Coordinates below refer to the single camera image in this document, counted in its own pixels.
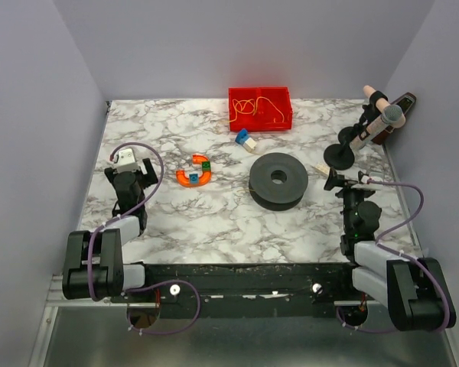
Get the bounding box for dark grey perforated spool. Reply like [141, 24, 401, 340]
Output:
[248, 153, 308, 211]

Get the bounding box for yellow cable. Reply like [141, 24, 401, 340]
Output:
[216, 95, 288, 198]

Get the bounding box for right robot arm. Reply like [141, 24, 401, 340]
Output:
[324, 171, 457, 332]

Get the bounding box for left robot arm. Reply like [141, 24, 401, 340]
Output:
[62, 160, 349, 303]

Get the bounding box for cream toy brick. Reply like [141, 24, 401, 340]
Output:
[314, 164, 333, 177]

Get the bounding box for black microphone stand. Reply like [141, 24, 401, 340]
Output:
[324, 91, 388, 171]

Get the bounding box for orange curved toy track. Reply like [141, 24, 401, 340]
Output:
[176, 154, 212, 187]

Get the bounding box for rhinestone microphone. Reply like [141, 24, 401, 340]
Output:
[349, 105, 392, 151]

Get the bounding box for blue and white brick stack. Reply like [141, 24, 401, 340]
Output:
[235, 128, 257, 153]

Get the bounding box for brown box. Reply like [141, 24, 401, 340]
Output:
[372, 93, 417, 145]

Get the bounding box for red plastic bin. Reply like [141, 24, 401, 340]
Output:
[228, 86, 293, 132]

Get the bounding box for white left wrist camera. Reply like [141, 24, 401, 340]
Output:
[111, 148, 139, 174]

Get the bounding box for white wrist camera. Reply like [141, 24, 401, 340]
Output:
[111, 148, 139, 174]
[353, 171, 385, 191]

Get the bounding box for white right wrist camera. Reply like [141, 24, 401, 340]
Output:
[353, 171, 385, 191]

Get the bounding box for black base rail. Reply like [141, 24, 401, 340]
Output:
[109, 259, 383, 320]

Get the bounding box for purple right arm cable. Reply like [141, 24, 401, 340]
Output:
[336, 182, 452, 333]

